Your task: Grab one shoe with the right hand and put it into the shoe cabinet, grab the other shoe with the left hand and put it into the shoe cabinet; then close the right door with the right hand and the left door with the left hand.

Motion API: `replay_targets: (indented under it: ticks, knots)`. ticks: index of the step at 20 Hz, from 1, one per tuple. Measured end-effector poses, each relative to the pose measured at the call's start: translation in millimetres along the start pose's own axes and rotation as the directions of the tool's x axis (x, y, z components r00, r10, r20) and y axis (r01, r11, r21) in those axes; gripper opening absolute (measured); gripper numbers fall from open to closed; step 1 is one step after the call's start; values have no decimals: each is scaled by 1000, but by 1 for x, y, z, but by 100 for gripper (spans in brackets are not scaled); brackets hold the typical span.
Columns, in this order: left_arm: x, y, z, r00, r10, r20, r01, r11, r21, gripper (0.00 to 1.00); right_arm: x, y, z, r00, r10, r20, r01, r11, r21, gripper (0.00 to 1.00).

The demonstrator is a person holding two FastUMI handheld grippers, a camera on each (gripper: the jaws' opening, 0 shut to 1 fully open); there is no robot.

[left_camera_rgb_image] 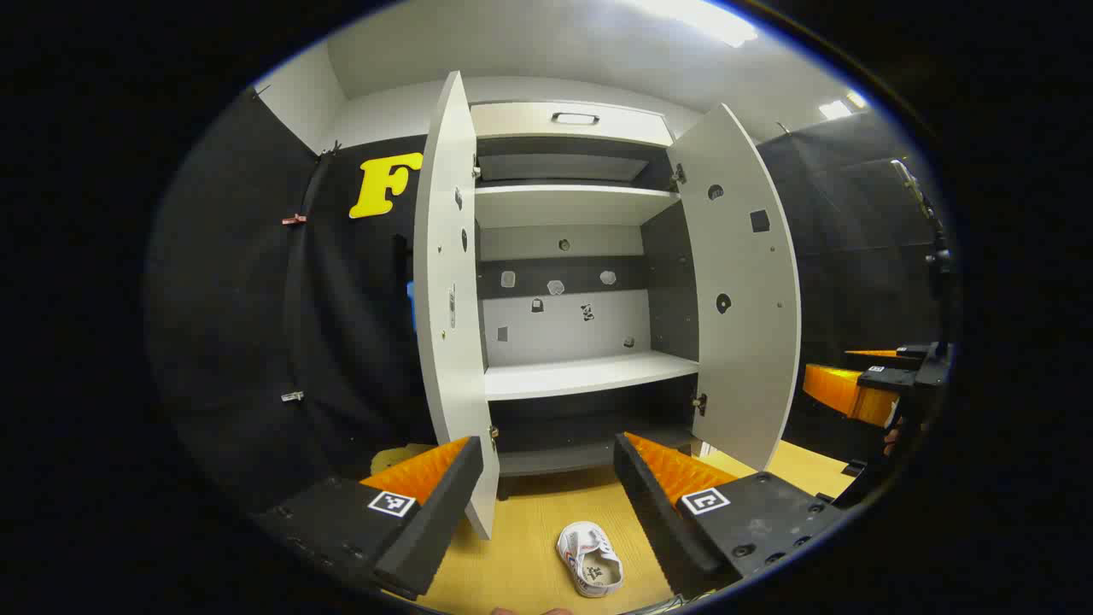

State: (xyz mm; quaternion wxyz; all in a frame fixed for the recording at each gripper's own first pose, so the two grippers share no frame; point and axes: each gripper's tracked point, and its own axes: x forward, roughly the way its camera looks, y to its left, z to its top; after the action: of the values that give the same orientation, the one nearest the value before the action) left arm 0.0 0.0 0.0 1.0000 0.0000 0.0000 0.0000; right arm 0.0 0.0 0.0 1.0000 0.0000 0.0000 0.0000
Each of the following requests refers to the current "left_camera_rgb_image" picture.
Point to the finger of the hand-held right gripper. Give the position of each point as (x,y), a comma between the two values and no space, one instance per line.
(892,382)
(914,351)

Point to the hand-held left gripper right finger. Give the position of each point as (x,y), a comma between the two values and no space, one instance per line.
(649,512)

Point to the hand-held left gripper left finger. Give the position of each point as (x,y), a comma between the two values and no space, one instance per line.
(444,504)

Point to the white canvas shoe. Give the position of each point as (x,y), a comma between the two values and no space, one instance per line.
(585,555)

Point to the white grey shoe cabinet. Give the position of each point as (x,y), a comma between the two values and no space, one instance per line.
(589,376)

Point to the white shoe cabinet door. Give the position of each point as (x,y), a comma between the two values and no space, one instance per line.
(444,299)
(743,359)

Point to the black stand pole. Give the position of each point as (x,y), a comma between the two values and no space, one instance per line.
(939,265)

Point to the ceiling light panel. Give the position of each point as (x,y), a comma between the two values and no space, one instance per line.
(835,109)
(700,19)

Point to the black backdrop cloth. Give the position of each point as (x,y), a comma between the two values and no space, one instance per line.
(256,325)

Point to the red backdrop clip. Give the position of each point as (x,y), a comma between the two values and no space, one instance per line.
(295,219)

